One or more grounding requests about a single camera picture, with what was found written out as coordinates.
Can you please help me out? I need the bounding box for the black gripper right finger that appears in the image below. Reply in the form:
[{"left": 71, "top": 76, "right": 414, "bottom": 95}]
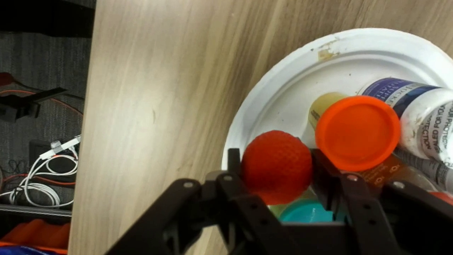
[{"left": 312, "top": 148, "right": 403, "bottom": 255}]

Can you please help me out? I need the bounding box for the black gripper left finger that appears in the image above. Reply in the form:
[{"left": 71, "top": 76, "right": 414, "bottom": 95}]
[{"left": 204, "top": 148, "right": 294, "bottom": 255}]

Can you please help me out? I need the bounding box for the teal lid green tub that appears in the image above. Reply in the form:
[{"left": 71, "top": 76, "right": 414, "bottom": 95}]
[{"left": 271, "top": 198, "right": 333, "bottom": 223}]

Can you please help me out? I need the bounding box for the orange ball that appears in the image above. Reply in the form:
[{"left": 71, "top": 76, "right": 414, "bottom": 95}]
[{"left": 241, "top": 130, "right": 313, "bottom": 205}]

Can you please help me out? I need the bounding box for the orange lid yellow tub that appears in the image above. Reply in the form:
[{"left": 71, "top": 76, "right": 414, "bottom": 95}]
[{"left": 309, "top": 92, "right": 401, "bottom": 171}]

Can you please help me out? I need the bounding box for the white blue label bottle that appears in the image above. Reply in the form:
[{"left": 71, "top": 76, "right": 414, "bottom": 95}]
[{"left": 360, "top": 78, "right": 453, "bottom": 165}]

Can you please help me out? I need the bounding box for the white paper plate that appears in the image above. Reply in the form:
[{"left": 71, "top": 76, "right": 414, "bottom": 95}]
[{"left": 226, "top": 28, "right": 453, "bottom": 150}]

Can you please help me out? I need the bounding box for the white cable coil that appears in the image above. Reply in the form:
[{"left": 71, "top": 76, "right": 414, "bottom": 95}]
[{"left": 0, "top": 133, "right": 83, "bottom": 209}]

